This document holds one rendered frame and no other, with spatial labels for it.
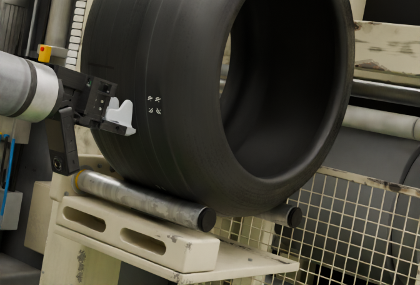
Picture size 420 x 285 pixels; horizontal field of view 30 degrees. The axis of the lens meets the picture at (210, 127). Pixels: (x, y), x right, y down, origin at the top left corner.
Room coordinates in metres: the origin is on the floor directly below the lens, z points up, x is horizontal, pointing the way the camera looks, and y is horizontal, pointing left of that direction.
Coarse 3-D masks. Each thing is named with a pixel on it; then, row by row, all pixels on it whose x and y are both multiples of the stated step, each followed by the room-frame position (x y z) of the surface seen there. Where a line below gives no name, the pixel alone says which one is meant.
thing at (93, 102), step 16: (48, 64) 1.21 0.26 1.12; (64, 80) 1.21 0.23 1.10; (80, 80) 1.23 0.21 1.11; (96, 80) 1.23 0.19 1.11; (64, 96) 1.22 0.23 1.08; (80, 96) 1.24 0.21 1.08; (96, 96) 1.24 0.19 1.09; (112, 96) 1.26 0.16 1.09; (80, 112) 1.23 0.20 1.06; (96, 112) 1.26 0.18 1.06; (96, 128) 1.25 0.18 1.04
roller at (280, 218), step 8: (280, 208) 1.59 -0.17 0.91; (288, 208) 1.59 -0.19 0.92; (296, 208) 1.59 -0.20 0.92; (256, 216) 1.64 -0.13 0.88; (264, 216) 1.62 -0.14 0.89; (272, 216) 1.60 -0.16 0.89; (280, 216) 1.59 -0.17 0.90; (288, 216) 1.58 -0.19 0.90; (296, 216) 1.59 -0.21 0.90; (280, 224) 1.61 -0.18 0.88; (288, 224) 1.58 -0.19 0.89; (296, 224) 1.59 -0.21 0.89
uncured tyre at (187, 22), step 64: (128, 0) 1.36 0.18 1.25; (192, 0) 1.30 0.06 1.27; (256, 0) 1.79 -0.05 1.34; (320, 0) 1.69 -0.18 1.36; (128, 64) 1.33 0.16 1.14; (192, 64) 1.29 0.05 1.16; (256, 64) 1.83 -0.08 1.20; (320, 64) 1.75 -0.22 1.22; (192, 128) 1.31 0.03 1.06; (256, 128) 1.80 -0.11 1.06; (320, 128) 1.62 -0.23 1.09; (192, 192) 1.38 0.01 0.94; (256, 192) 1.45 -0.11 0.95
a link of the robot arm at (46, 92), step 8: (40, 64) 1.17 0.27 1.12; (40, 72) 1.15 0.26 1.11; (48, 72) 1.17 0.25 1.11; (40, 80) 1.14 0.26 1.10; (48, 80) 1.16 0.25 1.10; (56, 80) 1.17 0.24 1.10; (40, 88) 1.14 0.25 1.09; (48, 88) 1.15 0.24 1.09; (56, 88) 1.17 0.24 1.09; (40, 96) 1.14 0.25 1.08; (48, 96) 1.15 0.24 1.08; (56, 96) 1.16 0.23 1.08; (32, 104) 1.14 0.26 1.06; (40, 104) 1.15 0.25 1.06; (48, 104) 1.16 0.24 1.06; (24, 112) 1.14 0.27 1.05; (32, 112) 1.15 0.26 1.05; (40, 112) 1.16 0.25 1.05; (48, 112) 1.17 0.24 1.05; (24, 120) 1.17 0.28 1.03; (32, 120) 1.17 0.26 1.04; (40, 120) 1.17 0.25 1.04
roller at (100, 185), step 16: (80, 176) 1.57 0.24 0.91; (96, 176) 1.55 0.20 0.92; (96, 192) 1.54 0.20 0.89; (112, 192) 1.50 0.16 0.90; (128, 192) 1.48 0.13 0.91; (144, 192) 1.46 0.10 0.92; (160, 192) 1.45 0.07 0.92; (144, 208) 1.45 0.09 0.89; (160, 208) 1.42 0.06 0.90; (176, 208) 1.40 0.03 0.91; (192, 208) 1.38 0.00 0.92; (208, 208) 1.37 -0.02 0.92; (192, 224) 1.37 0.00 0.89; (208, 224) 1.37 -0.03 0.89
